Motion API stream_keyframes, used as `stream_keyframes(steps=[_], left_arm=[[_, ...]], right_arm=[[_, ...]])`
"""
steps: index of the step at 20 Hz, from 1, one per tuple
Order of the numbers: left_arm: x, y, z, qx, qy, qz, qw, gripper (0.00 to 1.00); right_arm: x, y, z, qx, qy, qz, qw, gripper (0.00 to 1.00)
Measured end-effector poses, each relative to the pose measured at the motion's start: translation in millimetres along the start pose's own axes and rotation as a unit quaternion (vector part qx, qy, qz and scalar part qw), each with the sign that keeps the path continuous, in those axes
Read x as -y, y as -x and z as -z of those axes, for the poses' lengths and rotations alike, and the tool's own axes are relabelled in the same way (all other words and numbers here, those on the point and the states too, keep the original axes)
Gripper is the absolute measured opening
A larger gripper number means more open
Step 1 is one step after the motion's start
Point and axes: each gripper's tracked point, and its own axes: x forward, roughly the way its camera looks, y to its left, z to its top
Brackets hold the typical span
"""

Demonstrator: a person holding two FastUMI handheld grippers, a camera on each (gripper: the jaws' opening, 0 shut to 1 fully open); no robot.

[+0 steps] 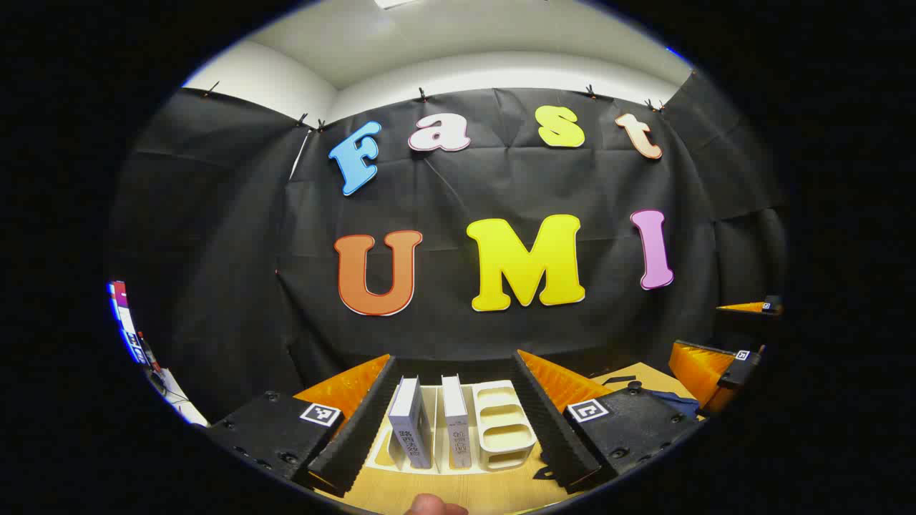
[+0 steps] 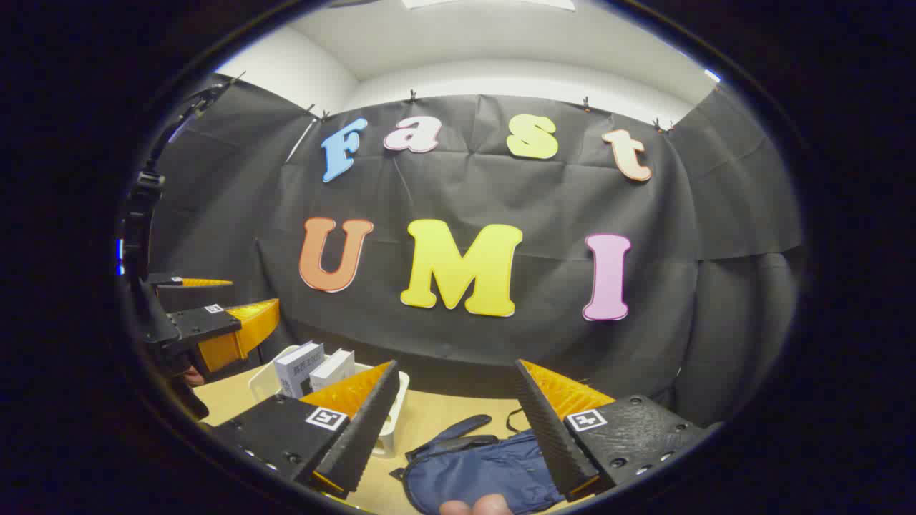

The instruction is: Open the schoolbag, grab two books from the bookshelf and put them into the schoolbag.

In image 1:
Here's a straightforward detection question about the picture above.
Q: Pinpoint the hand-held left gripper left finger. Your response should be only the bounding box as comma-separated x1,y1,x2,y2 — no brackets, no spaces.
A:
206,353,399,498

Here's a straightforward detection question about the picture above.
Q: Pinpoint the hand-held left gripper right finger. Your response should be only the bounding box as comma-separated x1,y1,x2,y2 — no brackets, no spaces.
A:
510,349,702,494

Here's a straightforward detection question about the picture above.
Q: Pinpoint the blue schoolbag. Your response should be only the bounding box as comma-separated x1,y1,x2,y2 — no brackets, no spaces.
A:
601,374,701,421

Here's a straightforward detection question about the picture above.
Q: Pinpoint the white bookshelf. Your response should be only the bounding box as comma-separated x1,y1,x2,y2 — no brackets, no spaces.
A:
365,379,539,476

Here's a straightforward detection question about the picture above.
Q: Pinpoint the book with grey printed cover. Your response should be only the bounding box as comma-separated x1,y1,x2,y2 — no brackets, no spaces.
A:
387,376,434,470

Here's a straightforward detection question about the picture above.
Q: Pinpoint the book with blue edged cover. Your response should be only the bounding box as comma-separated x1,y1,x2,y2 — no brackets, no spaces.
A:
441,374,473,470

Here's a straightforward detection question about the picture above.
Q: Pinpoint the white cluttered desk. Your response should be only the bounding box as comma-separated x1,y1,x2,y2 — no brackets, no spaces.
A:
149,367,210,428

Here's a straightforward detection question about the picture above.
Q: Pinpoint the black backdrop cloth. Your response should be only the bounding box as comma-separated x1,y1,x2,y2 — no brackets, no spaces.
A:
107,68,788,423

